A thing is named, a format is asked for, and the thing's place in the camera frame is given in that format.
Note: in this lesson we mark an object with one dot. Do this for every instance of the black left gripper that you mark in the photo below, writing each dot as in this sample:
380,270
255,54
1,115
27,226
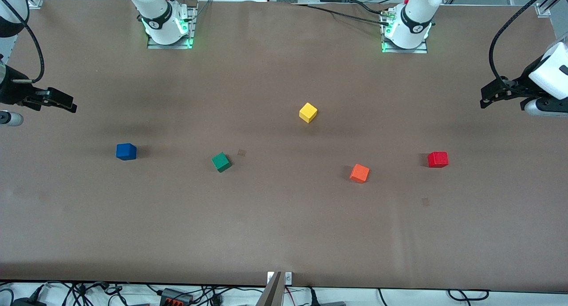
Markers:
522,85

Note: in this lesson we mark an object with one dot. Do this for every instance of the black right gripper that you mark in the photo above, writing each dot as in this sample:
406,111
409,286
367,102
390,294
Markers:
12,94

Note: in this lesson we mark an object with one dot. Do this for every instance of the red cube block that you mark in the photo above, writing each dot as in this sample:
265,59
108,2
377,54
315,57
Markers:
438,159

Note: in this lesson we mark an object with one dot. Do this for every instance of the blue cube block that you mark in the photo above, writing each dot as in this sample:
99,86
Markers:
126,151

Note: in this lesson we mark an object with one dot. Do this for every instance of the orange cube block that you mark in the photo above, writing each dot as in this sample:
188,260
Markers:
359,173

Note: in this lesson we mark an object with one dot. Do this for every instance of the green cube block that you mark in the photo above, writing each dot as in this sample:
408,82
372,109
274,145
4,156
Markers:
221,162

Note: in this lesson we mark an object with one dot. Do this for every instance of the yellow cube block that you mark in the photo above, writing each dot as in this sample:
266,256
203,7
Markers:
308,113

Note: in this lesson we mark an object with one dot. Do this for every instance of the black orange connector box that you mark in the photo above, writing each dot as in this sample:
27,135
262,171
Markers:
175,296

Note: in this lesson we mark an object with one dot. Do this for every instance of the brown table cover mat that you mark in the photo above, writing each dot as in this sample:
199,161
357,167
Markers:
284,217

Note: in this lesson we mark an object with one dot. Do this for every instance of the grey angled metal bar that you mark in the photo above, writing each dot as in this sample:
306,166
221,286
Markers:
271,295

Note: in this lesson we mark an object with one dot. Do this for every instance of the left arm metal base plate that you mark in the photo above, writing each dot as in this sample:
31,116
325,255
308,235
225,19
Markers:
424,50

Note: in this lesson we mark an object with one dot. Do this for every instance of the aluminium corner bracket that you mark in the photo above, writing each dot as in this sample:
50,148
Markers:
543,9
35,2

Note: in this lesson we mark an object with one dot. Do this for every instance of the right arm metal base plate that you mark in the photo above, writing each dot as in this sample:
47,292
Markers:
191,31

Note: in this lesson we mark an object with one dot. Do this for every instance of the small metal edge bracket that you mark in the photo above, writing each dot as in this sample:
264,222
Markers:
288,278

